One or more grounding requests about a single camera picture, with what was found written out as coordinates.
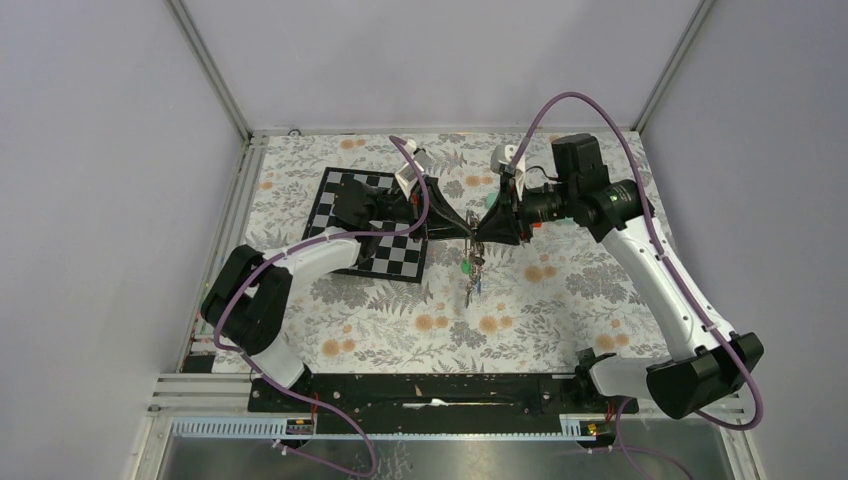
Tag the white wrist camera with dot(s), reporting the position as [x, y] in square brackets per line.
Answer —
[501, 161]
[408, 176]

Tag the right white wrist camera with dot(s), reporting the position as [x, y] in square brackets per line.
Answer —
[501, 161]

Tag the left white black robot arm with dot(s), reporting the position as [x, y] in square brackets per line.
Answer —
[247, 302]

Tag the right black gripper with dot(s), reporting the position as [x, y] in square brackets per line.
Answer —
[507, 222]

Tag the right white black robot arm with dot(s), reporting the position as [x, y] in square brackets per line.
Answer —
[708, 360]

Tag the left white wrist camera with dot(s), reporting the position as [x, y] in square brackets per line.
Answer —
[408, 176]

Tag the mint green flashlight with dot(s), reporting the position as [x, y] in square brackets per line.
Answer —
[491, 200]

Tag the floral patterned table mat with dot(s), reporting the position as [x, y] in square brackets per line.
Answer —
[539, 304]

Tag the black white chessboard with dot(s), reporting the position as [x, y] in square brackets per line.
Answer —
[345, 198]

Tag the keyring with coloured key tags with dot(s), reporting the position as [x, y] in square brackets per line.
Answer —
[473, 262]

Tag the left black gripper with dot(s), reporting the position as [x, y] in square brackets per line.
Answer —
[441, 221]

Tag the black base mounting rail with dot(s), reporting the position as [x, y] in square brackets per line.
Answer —
[440, 404]

